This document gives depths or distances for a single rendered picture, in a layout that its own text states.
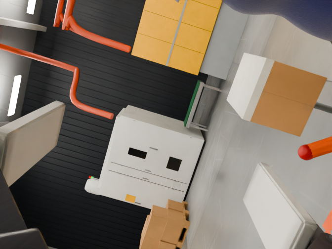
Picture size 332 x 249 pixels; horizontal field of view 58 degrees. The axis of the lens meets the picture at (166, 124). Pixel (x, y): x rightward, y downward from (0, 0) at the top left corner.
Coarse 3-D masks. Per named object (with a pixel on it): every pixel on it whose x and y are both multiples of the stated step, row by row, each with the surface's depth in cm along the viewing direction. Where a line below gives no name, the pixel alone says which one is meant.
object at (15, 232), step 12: (0, 180) 10; (0, 192) 9; (0, 204) 8; (12, 204) 9; (0, 216) 8; (12, 216) 8; (0, 228) 8; (12, 228) 8; (24, 228) 8; (36, 228) 7; (0, 240) 7; (12, 240) 7; (24, 240) 7; (36, 240) 7
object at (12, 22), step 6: (0, 18) 757; (6, 18) 823; (0, 24) 765; (6, 24) 791; (12, 24) 820; (18, 24) 850; (24, 24) 883; (30, 24) 919; (36, 24) 1007; (42, 30) 1017
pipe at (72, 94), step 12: (60, 0) 772; (72, 0) 743; (60, 12) 781; (72, 12) 756; (72, 24) 755; (84, 36) 765; (96, 36) 763; (0, 48) 833; (12, 48) 832; (120, 48) 770; (48, 60) 838; (72, 84) 813; (72, 96) 789; (84, 108) 769; (96, 108) 767
